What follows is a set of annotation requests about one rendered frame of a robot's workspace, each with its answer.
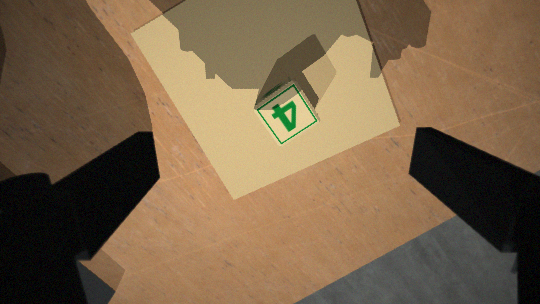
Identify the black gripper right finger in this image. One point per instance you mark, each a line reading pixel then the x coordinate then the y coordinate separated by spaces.
pixel 499 200

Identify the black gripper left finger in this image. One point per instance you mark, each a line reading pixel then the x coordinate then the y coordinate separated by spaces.
pixel 89 204

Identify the beige square mat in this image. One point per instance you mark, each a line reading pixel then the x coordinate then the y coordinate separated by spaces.
pixel 214 58

